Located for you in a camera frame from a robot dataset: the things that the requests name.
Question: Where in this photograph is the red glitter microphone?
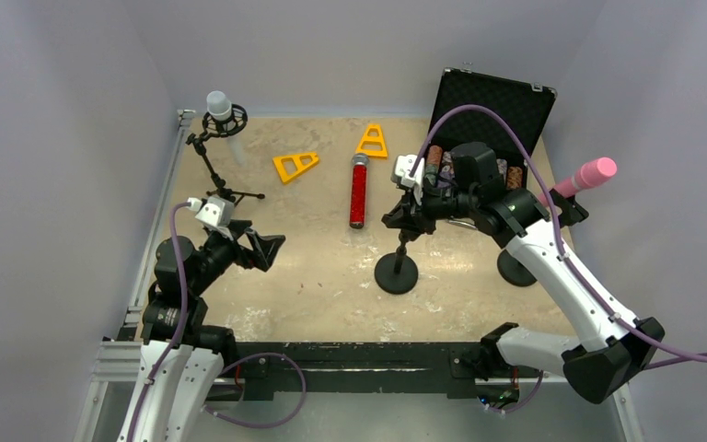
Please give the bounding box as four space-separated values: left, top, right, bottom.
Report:
349 153 369 229

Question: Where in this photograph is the black tripod shock-mount stand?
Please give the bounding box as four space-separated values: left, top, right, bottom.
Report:
185 113 266 206

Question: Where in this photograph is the white microphone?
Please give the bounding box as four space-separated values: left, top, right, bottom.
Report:
206 90 248 166

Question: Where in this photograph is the black round-base clip stand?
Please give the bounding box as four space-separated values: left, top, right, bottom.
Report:
496 190 589 287

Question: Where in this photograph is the pink microphone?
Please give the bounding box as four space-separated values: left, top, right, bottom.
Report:
552 157 618 198

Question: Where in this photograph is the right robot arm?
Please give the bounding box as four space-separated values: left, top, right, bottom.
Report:
383 142 665 404

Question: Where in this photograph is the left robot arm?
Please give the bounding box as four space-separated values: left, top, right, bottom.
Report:
117 221 286 441

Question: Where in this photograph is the yellow triangle block left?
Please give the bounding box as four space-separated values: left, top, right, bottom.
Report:
272 152 319 184

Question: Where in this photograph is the yellow triangle block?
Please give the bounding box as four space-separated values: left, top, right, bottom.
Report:
354 123 388 159
272 152 319 184

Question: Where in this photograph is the yellow triangle block rear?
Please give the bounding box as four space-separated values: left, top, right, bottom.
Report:
354 123 388 159

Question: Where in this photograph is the black poker chip case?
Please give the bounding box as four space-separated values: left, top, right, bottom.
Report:
423 66 558 196

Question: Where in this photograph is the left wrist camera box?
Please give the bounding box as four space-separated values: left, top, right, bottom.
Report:
186 196 236 239

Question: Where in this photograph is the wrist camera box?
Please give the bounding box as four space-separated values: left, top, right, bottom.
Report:
186 196 236 239
390 155 425 203

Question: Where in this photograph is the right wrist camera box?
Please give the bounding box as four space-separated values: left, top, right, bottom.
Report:
390 155 425 203

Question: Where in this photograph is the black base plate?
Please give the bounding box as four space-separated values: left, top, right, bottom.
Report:
180 340 538 404

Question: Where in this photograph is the aluminium frame rail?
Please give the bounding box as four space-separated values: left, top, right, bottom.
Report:
73 109 198 441

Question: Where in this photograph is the purple cable loop front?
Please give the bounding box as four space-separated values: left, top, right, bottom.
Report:
203 352 308 429

